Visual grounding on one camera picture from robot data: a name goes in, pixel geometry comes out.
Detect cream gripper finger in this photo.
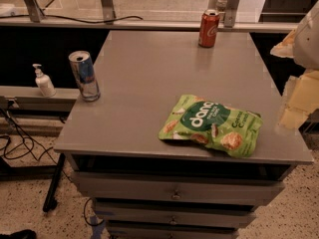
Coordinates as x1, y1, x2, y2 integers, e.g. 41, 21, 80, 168
278, 71, 319, 129
270, 30, 296, 59

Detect red coke can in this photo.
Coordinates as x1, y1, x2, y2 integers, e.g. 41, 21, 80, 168
198, 9, 219, 48

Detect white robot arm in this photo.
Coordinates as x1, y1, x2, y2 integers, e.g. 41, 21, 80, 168
270, 1, 319, 128

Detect blue silver energy drink can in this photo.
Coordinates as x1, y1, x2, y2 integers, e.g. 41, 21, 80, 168
69, 51, 100, 102

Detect green dang chips bag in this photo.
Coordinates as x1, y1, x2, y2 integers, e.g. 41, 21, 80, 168
159, 95, 263, 157

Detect top drawer knob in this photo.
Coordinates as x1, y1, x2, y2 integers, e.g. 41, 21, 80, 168
171, 190, 180, 200

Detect drawer knob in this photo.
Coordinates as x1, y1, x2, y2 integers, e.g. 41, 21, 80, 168
171, 190, 180, 200
169, 216, 177, 225

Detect grey drawer cabinet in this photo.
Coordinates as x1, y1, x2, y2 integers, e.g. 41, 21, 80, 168
55, 31, 313, 239

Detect white pump sanitizer bottle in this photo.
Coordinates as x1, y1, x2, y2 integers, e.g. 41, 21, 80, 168
33, 64, 56, 97

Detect black table leg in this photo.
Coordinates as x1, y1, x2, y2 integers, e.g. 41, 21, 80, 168
43, 153, 65, 213

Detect metal frame post right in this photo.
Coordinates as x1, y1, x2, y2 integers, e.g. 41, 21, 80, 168
224, 0, 239, 28

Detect metal frame post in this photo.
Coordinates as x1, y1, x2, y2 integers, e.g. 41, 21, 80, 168
24, 0, 44, 23
101, 0, 116, 21
224, 0, 239, 28

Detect metal frame post middle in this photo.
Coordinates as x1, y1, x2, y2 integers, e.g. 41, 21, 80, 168
101, 0, 116, 21

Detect black cable on ledge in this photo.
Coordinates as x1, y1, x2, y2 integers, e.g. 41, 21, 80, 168
0, 13, 144, 25

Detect metal frame post left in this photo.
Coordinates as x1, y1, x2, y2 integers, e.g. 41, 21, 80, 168
24, 0, 44, 23

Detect black floor cables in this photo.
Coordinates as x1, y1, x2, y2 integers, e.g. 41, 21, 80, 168
0, 98, 73, 184

